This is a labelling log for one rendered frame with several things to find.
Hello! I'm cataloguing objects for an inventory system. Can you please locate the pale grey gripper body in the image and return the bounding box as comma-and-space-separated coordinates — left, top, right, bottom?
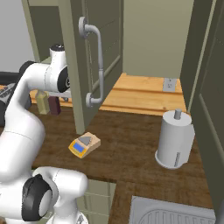
46, 90, 73, 101

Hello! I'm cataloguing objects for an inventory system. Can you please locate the olive green cabinet door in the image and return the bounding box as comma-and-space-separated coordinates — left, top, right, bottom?
57, 0, 125, 136

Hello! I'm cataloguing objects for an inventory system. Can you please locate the orange digital scale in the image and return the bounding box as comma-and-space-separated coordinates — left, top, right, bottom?
67, 131, 102, 159

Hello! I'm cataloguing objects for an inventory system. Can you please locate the olive green base cabinet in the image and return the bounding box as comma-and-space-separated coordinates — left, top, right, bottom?
74, 178, 118, 224

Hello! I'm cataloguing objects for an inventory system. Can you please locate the olive green tall cabinet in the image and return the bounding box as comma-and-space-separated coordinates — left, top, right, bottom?
178, 0, 224, 217

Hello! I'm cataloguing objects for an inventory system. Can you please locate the dark maroon bottle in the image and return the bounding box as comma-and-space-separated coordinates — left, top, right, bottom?
47, 95, 62, 116

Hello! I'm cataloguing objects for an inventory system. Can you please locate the white paper towel roll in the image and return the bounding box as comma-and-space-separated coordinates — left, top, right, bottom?
154, 108, 196, 171

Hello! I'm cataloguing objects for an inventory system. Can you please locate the grey sink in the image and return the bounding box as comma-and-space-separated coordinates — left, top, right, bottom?
128, 195, 217, 224

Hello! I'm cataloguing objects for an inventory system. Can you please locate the grey cabinet door handle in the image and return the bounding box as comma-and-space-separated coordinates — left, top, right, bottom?
77, 16, 105, 109

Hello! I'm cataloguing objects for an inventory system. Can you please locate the olive green wall cabinet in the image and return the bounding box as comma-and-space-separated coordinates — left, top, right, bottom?
21, 0, 71, 65

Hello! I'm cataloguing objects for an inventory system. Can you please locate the grey wall outlet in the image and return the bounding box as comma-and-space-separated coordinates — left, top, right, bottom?
162, 77, 177, 93

